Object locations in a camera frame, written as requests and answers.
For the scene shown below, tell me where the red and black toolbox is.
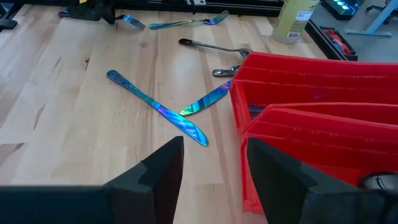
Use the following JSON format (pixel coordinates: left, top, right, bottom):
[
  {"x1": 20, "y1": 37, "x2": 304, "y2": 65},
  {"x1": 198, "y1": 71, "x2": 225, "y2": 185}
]
[{"x1": 320, "y1": 26, "x2": 358, "y2": 62}]

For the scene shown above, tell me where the iridescent table knife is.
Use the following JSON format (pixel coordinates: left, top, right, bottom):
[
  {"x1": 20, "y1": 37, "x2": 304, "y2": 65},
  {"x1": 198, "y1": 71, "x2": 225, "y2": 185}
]
[
  {"x1": 106, "y1": 69, "x2": 210, "y2": 147},
  {"x1": 179, "y1": 80, "x2": 233, "y2": 116}
]

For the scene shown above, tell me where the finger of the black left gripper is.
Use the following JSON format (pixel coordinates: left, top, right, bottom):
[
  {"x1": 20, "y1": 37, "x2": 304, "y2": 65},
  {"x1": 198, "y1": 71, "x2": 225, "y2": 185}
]
[
  {"x1": 67, "y1": 1, "x2": 104, "y2": 22},
  {"x1": 101, "y1": 0, "x2": 116, "y2": 25}
]

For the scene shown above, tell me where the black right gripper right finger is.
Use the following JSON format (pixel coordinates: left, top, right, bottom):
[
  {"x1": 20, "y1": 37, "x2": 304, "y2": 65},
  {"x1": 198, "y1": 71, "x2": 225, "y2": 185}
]
[{"x1": 247, "y1": 137, "x2": 398, "y2": 224}]

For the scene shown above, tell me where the spray bottle with black trigger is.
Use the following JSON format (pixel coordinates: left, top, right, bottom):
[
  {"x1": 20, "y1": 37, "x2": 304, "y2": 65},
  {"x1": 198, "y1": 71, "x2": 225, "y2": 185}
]
[{"x1": 272, "y1": 0, "x2": 320, "y2": 44}]

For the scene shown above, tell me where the black device with lights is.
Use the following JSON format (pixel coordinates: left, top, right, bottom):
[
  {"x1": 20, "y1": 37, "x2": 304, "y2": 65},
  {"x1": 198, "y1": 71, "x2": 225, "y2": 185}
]
[{"x1": 322, "y1": 0, "x2": 364, "y2": 17}]

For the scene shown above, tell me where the grey metal desk leg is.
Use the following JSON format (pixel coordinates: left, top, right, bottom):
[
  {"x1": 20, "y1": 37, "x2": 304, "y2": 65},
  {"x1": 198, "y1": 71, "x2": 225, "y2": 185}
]
[{"x1": 344, "y1": 0, "x2": 398, "y2": 37}]

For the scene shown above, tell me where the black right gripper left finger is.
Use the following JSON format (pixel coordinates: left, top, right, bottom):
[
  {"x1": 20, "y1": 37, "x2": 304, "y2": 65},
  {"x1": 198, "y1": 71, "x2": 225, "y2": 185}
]
[{"x1": 0, "y1": 136, "x2": 185, "y2": 224}]

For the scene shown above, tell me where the iridescent fork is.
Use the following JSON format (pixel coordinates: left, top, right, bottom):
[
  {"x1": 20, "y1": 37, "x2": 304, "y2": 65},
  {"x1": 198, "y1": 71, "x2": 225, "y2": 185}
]
[
  {"x1": 149, "y1": 9, "x2": 230, "y2": 30},
  {"x1": 58, "y1": 9, "x2": 146, "y2": 31}
]

